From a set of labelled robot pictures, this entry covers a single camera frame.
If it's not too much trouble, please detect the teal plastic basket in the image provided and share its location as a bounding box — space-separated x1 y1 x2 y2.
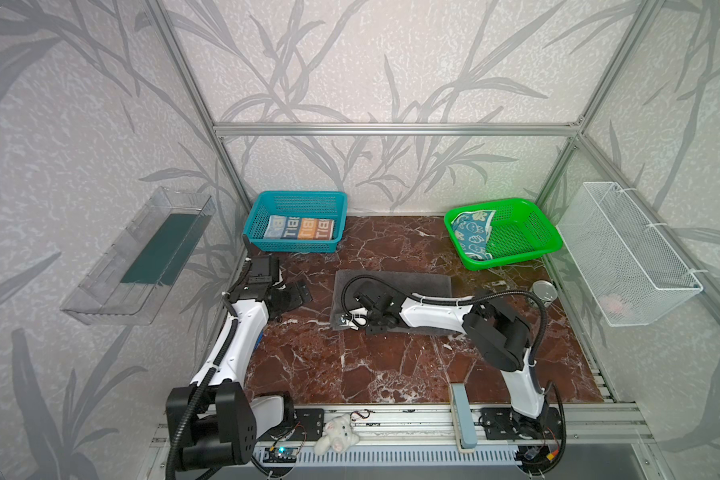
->
243 190 348 253

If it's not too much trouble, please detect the green lit circuit board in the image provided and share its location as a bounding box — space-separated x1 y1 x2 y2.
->
262 446 300 465

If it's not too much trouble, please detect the teal patterned towel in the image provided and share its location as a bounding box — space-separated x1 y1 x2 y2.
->
451 210 495 262

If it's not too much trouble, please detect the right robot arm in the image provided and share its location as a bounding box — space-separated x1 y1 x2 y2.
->
339 274 549 431

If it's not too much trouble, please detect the white wire mesh basket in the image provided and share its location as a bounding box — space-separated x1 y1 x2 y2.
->
557 182 704 327

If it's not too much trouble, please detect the grey blue sponge block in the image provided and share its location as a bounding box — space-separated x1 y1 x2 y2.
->
449 383 478 453

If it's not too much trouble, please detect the white plush toy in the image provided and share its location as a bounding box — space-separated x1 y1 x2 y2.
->
313 414 360 456

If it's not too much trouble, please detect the metal tin can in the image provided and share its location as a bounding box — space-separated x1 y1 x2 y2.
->
531 280 559 306

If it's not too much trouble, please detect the green plastic basket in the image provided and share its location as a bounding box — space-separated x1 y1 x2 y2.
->
444 198 563 271

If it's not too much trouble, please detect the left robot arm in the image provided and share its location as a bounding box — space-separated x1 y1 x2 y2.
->
164 254 312 479

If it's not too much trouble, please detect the pink item in wire basket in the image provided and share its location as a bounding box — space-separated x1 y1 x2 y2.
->
598 294 631 317

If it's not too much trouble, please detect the printed rabbit towel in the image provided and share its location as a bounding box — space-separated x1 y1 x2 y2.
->
263 215 335 241

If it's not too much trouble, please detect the grey towel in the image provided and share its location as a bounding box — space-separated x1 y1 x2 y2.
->
330 270 452 331

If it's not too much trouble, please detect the clear plastic wall bin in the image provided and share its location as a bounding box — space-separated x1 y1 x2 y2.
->
61 187 216 326

